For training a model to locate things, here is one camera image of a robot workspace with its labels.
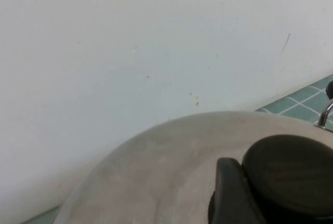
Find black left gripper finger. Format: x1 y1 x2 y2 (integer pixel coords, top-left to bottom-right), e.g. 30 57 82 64
211 157 261 224

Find steel pot lid black knob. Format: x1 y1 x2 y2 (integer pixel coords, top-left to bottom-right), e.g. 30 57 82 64
58 111 333 224

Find green white checked tablecloth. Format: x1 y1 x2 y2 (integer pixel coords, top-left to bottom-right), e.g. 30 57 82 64
24 74 333 224

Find stainless steel pot black handles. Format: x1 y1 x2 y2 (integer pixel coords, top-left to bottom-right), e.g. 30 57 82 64
316 80 333 131

